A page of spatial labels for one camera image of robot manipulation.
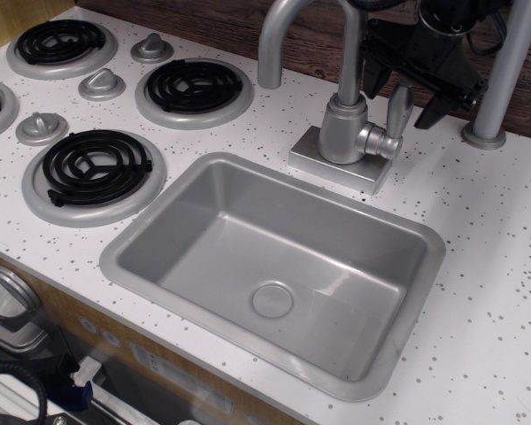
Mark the silver curved faucet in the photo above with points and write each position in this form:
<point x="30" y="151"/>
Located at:
<point x="341" y="146"/>

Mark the black stove burner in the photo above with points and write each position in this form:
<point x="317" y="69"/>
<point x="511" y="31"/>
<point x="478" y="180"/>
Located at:
<point x="93" y="178"/>
<point x="193" y="94"/>
<point x="61" y="49"/>

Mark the silver faucet lever handle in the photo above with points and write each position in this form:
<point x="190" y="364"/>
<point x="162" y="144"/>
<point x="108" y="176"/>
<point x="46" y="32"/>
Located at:
<point x="394" y="121"/>

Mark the grey vertical support pole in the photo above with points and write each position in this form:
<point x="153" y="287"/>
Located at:
<point x="486" y="132"/>

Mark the grey stove knob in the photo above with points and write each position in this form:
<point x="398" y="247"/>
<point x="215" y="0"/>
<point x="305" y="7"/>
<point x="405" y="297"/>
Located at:
<point x="103" y="85"/>
<point x="41" y="129"/>
<point x="151" y="50"/>

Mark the middle black stove burner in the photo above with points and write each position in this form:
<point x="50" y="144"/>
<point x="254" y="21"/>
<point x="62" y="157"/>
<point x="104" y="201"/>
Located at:
<point x="193" y="94"/>

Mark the grey back stove knob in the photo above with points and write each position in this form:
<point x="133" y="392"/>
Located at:
<point x="151" y="50"/>

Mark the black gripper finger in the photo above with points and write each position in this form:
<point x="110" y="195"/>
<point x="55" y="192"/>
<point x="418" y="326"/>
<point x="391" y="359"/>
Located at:
<point x="437" y="108"/>
<point x="376" y="72"/>

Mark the silver round oven dial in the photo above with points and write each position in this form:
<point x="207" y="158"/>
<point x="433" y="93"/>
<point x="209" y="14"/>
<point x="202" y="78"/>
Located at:
<point x="18" y="301"/>

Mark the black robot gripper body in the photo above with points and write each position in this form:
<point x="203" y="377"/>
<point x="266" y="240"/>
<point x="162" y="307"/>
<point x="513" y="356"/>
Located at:
<point x="436" y="62"/>

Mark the grey sink basin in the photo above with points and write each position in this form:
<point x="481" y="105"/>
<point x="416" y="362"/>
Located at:
<point x="323" y="287"/>

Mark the front black stove burner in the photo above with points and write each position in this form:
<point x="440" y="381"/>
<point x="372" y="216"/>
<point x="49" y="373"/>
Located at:
<point x="93" y="178"/>

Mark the grey front stove knob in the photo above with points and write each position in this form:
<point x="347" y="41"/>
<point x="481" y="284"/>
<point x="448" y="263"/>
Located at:
<point x="41" y="129"/>

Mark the back black stove burner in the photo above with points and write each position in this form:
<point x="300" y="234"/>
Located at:
<point x="61" y="49"/>

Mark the grey middle stove knob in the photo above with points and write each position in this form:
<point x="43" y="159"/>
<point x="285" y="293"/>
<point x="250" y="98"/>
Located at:
<point x="103" y="85"/>

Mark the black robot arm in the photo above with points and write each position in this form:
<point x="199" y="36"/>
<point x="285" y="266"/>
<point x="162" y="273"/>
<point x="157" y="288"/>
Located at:
<point x="458" y="18"/>

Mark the blue clamp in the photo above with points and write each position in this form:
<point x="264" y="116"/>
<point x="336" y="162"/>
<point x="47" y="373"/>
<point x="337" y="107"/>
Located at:
<point x="80" y="397"/>

